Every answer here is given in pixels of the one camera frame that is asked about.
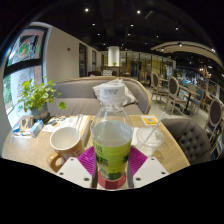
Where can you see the group of oval-backed chairs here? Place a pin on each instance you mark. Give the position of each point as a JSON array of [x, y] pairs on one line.
[[173, 86]]

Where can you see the green potted plant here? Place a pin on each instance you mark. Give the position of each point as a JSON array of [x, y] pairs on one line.
[[35, 95]]

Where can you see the small light blue box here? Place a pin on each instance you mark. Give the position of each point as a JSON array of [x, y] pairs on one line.
[[36, 128]]

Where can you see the dark tufted armchair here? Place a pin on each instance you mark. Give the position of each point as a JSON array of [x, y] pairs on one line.
[[188, 140]]

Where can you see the yellow white square card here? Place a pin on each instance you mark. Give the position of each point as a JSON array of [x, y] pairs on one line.
[[149, 120]]

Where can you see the grey sofa with wooden frame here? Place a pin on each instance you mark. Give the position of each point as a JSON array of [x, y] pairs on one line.
[[76, 91]]

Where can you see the white printed leaflets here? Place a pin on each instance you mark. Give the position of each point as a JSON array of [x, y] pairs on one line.
[[63, 122]]

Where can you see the framed wall poster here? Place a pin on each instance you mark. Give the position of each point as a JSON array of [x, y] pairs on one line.
[[25, 46]]

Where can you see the clear plastic cup with straw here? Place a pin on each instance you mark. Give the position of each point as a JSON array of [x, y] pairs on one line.
[[148, 141]]

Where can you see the white round column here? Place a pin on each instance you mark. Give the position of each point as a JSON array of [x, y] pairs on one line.
[[113, 56]]

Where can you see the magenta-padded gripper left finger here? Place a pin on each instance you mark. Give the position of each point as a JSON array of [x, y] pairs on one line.
[[75, 168]]

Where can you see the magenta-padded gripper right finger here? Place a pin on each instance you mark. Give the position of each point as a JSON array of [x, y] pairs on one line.
[[146, 170]]

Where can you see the clear green-labelled drink bottle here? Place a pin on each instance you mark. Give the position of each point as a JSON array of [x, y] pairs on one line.
[[111, 146]]

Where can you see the blue white booklet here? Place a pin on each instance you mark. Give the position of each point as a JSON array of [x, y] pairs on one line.
[[20, 133]]

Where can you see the brown mug with white inside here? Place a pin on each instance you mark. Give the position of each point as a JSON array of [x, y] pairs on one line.
[[68, 146]]

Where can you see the group of ceiling lights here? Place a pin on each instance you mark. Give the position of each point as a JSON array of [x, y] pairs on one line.
[[86, 10]]

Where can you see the wooden card stand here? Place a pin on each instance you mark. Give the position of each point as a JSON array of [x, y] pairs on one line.
[[25, 123]]

